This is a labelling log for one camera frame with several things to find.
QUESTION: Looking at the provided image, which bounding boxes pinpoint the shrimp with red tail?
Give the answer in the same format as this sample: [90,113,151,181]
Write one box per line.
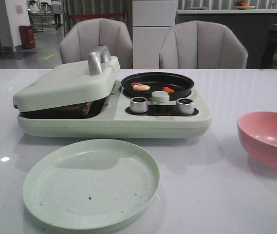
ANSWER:
[131,82,150,92]

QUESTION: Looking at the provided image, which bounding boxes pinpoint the green sandwich maker lid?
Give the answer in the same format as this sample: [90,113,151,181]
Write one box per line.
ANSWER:
[13,56,120,112]

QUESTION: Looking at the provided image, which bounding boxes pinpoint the pink bowl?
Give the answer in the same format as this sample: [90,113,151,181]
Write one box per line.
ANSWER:
[237,111,277,169]

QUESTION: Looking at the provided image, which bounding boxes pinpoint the green breakfast maker base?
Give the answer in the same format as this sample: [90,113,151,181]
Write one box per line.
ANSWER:
[18,80,211,138]

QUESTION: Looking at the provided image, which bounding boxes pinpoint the left silver knob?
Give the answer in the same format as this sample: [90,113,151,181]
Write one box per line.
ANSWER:
[130,97,148,113]

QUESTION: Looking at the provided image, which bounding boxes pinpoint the silver knob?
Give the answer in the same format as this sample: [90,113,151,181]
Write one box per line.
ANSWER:
[130,97,148,113]
[175,98,194,115]

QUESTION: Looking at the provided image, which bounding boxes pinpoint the right silver knob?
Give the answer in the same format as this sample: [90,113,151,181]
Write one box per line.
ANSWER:
[175,98,194,115]

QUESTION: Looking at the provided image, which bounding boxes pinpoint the black round frying pan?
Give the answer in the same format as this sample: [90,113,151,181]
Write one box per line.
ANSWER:
[121,72,194,101]

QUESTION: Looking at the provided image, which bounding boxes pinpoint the light green plate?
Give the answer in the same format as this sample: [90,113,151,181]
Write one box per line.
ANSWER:
[23,139,160,231]

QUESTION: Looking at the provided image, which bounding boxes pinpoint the beige armchair right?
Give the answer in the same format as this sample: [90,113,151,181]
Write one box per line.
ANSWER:
[159,20,248,69]

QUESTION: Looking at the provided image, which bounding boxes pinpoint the beige armchair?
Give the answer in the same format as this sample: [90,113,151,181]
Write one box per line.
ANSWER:
[60,18,133,69]
[159,20,248,69]

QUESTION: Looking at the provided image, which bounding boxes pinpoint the beige armchair left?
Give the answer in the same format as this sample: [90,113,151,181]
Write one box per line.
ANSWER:
[60,18,133,69]

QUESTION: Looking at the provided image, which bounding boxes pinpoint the white refrigerator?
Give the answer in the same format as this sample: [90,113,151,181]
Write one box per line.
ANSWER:
[132,0,177,69]

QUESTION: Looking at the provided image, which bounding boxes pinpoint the red belt stanchion barrier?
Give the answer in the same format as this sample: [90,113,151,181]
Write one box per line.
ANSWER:
[68,13,125,19]

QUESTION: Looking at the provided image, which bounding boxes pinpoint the walking person in background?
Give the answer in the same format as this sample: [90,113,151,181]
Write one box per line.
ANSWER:
[51,0,62,29]

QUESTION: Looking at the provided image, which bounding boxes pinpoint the red trash bin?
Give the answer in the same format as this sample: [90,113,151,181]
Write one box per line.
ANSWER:
[18,25,36,49]

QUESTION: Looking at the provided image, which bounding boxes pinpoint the fruit plate on counter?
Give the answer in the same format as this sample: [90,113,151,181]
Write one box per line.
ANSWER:
[234,0,255,10]

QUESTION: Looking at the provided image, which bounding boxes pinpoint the dark kitchen counter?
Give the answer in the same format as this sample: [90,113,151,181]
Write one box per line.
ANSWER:
[176,9,277,68]

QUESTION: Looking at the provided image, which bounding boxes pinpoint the green pan handle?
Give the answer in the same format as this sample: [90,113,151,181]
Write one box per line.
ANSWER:
[148,91,176,105]

